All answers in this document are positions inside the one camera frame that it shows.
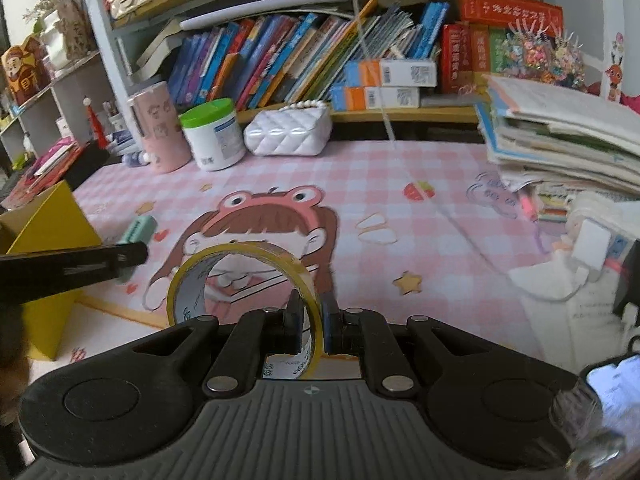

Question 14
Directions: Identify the fortune god figurine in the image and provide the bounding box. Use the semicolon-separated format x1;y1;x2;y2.
1;35;51;106

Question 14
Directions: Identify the white quilted purse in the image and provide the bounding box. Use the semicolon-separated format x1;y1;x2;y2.
243;100;333;157

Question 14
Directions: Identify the red book box set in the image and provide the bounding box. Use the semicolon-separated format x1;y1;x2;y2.
439;0;564;94

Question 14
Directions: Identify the pink cylindrical humidifier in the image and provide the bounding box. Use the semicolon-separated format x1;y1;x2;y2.
129;81;192;174

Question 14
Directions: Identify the white charging cable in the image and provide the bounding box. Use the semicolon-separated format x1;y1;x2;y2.
349;0;507;273

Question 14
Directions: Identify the yellow cardboard box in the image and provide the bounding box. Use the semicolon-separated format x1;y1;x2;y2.
1;181;101;361

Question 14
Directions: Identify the stack of papers and books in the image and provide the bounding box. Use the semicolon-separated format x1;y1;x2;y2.
475;75;639;222

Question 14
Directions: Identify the white orange box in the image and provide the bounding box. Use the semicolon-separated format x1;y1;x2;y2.
330;84;420;112
345;58;437;88

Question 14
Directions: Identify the white orange box lower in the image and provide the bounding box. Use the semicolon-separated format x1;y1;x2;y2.
330;84;420;112

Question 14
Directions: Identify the yellow tape roll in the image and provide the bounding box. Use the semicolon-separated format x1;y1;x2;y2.
166;242;323;379

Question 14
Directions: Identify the small green toy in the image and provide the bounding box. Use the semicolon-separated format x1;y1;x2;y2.
117;214;157;284

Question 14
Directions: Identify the white power strip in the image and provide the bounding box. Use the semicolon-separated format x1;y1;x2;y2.
566;191;639;282

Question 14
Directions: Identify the white jar green lid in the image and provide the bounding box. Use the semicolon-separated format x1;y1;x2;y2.
179;98;246;171

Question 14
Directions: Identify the white orange box upper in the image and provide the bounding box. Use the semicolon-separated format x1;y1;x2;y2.
345;58;437;88

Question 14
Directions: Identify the row of leaning books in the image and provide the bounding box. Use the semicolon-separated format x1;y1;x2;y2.
168;0;449;110

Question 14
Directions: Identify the pink checkered tablecloth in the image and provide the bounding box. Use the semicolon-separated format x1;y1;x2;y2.
55;142;587;370

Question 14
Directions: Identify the red folder on keyboard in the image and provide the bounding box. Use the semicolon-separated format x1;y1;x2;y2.
1;140;86;210

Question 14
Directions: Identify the black smartphone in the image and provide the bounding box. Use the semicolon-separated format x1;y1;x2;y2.
582;353;639;438

